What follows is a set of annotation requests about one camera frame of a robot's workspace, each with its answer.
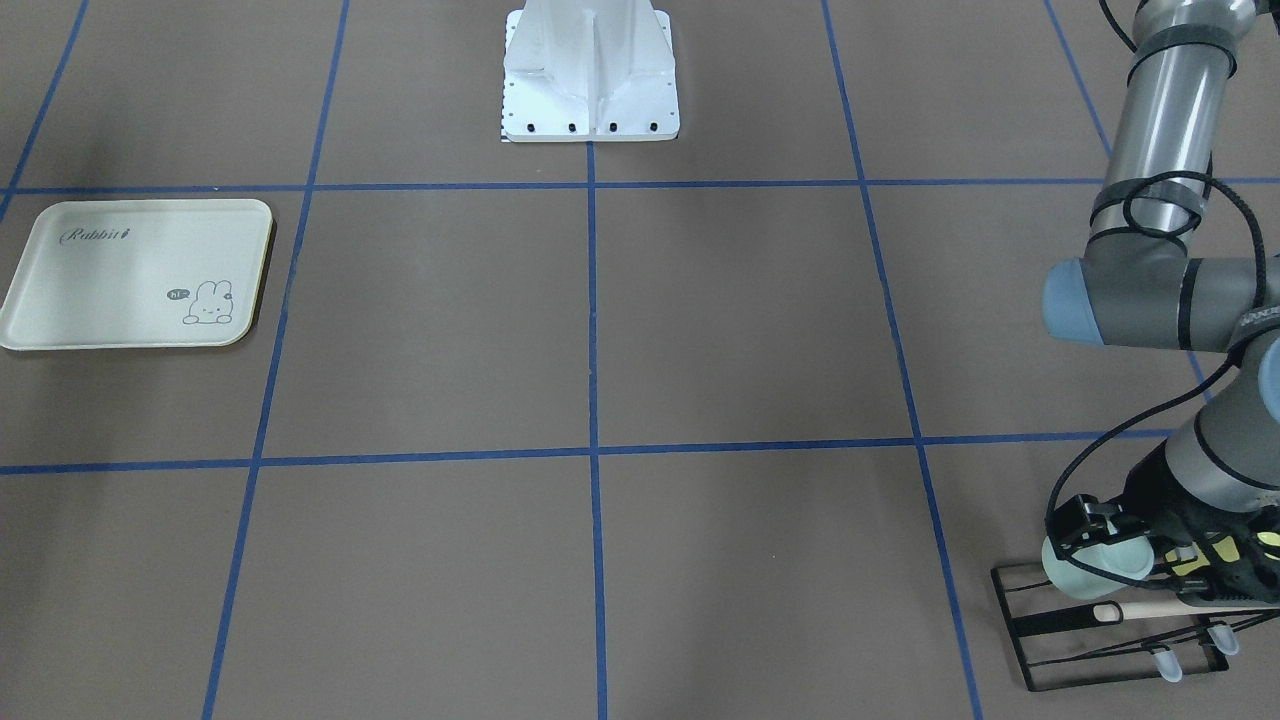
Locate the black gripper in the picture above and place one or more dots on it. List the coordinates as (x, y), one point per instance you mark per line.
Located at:
(1192, 533)

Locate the green cup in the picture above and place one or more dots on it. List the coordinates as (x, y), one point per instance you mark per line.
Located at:
(1132, 559)

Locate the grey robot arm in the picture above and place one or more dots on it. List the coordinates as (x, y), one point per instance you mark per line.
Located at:
(1176, 260)

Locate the yellow cup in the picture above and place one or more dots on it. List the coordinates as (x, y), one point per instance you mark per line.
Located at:
(1268, 542)

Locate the cream rabbit tray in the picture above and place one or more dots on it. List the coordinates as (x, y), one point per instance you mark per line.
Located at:
(150, 273)

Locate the black wire cup rack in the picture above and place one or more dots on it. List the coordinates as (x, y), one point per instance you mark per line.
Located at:
(1059, 643)

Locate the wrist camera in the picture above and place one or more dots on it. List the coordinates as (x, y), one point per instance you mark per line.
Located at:
(1082, 521)

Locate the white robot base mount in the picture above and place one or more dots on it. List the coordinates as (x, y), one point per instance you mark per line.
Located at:
(589, 71)

